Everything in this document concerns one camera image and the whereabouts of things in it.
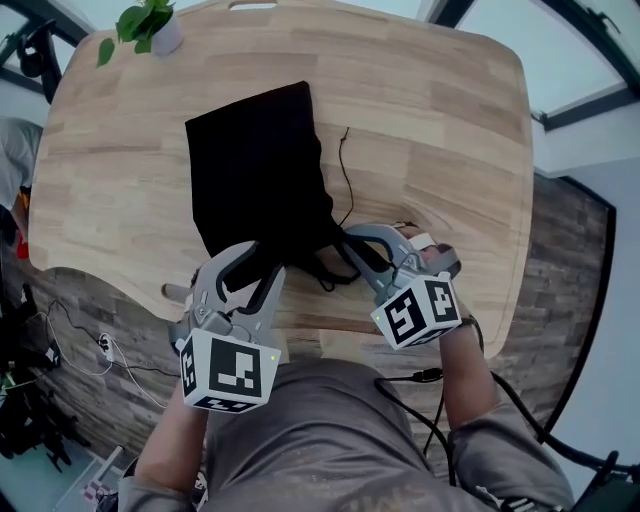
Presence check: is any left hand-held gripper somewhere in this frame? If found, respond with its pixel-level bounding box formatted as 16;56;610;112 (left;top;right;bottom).
168;240;287;416

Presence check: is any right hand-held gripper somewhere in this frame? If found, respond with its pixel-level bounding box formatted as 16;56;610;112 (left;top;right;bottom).
342;222;463;352

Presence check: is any black cloth bag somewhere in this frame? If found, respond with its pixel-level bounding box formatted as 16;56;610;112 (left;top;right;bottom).
184;80;362;294

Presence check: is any person's right forearm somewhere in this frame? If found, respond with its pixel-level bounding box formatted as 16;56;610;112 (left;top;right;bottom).
438;313;502;432

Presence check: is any person's left forearm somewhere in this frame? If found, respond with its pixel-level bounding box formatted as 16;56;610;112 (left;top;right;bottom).
133;387;212;497

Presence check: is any person's right hand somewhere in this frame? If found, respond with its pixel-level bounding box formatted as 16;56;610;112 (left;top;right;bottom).
398;224;455;265

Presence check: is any person's grey clothing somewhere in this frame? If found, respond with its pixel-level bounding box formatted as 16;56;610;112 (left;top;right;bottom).
117;356;577;512

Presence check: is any white stand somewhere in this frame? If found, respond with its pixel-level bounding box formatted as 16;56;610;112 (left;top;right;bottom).
53;443;126;512

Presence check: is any black equipment pile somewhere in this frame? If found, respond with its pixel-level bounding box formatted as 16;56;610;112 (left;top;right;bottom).
0;282;93;474

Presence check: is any green potted plant white pot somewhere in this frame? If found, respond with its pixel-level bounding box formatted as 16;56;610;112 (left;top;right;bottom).
95;0;184;69

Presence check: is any black chair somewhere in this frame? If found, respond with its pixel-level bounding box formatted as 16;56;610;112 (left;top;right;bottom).
16;18;65;105

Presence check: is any black wrist strap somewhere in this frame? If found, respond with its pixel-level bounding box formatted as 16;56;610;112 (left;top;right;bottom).
459;313;485;357

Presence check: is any white cable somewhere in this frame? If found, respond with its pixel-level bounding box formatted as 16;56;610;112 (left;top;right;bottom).
44;299;169;410

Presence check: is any black cable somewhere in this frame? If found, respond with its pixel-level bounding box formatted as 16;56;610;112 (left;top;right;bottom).
373;367;640;487

